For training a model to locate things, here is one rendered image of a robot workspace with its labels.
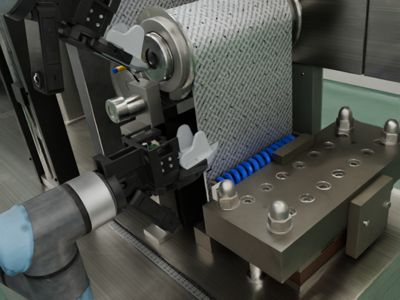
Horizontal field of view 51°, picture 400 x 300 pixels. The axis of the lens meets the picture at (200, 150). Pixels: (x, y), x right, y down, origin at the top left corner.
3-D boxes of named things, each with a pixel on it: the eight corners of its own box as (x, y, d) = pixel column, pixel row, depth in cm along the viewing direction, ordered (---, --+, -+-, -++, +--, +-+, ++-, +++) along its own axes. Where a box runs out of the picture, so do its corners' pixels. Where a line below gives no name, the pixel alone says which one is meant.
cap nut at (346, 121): (331, 128, 85) (332, 107, 83) (341, 121, 87) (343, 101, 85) (347, 133, 83) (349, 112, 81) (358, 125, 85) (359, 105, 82)
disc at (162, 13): (144, 90, 75) (127, 3, 68) (146, 89, 75) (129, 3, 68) (199, 109, 64) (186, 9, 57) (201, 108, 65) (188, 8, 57)
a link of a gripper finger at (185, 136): (211, 116, 69) (168, 138, 64) (215, 148, 72) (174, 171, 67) (199, 112, 71) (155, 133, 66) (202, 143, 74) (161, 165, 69)
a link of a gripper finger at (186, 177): (213, 161, 65) (167, 186, 61) (213, 169, 66) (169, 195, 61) (193, 152, 69) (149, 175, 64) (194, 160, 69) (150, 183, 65)
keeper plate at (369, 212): (344, 253, 71) (349, 200, 66) (375, 224, 77) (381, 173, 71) (358, 261, 70) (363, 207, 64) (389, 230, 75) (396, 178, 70)
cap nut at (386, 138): (375, 141, 79) (378, 119, 76) (386, 134, 81) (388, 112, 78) (395, 147, 76) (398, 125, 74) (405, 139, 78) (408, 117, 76)
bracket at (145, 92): (142, 235, 83) (108, 89, 68) (168, 219, 87) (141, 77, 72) (157, 246, 80) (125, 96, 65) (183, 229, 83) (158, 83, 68)
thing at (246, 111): (205, 188, 73) (191, 88, 64) (290, 136, 86) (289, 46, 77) (207, 188, 73) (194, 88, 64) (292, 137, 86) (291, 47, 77)
